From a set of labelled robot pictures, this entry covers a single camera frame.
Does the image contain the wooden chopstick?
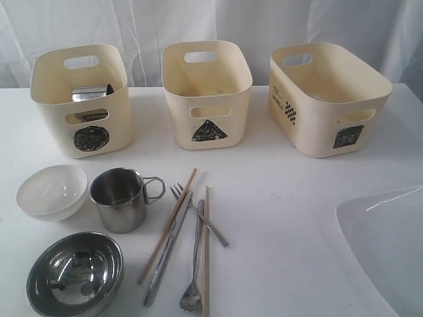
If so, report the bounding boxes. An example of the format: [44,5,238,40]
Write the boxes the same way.
[138,168,198,285]
[201,185,211,317]

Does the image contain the steel mug with solid handle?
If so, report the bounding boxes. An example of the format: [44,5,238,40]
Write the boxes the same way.
[71,84,114,122]

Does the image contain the white ceramic bowl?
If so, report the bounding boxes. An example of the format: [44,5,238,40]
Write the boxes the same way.
[16,164,89,222]

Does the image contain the stainless steel bowl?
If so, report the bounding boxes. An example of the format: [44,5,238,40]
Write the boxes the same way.
[26,231,124,316]

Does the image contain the stainless steel table knife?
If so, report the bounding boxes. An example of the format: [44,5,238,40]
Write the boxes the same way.
[143,190,192,307]

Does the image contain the stainless steel fork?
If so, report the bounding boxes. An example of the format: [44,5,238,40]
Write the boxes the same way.
[171,183,229,248]

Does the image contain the cream bin with triangle mark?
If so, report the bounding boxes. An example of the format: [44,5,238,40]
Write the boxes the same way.
[162,40,252,150]

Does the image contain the cream bin with square mark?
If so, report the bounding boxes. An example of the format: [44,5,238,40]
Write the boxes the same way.
[268,42,393,158]

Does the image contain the cream bin with circle mark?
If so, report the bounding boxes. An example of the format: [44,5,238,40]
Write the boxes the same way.
[30,44,134,159]

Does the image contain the stainless steel spoon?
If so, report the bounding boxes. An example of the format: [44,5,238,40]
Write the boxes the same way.
[180,217,203,313]

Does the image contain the white square plate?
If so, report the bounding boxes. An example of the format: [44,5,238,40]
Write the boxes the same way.
[336,185,422,316]

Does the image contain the white curtain backdrop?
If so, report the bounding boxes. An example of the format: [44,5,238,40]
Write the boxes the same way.
[1,1,422,95]

